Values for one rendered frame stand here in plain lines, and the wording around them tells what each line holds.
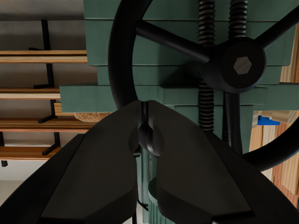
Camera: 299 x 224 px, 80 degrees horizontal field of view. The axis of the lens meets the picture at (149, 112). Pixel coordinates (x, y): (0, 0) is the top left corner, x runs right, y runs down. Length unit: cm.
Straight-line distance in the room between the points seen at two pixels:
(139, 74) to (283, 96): 33
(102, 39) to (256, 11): 32
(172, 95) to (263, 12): 27
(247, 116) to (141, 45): 24
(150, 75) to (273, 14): 28
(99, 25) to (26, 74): 319
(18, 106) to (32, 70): 65
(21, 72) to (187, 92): 341
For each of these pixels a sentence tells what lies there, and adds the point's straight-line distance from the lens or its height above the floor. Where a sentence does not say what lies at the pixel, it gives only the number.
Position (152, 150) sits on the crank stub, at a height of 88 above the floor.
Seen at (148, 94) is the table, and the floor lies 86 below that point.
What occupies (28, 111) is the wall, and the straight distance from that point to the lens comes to 364.
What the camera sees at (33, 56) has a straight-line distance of 300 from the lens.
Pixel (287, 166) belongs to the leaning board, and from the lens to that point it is 225.
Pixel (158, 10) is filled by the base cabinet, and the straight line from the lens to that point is 41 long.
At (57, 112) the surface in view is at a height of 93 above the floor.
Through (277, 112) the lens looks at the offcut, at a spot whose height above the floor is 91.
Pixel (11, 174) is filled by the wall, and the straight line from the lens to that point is 427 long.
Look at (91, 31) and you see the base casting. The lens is 41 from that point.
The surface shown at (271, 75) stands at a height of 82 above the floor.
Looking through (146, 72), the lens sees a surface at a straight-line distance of 39.
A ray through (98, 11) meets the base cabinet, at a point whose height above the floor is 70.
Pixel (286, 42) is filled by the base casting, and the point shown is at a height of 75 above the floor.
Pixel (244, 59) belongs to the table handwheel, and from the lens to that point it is 22.
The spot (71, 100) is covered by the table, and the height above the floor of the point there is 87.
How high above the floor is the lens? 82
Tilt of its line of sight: 11 degrees up
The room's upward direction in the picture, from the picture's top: 180 degrees clockwise
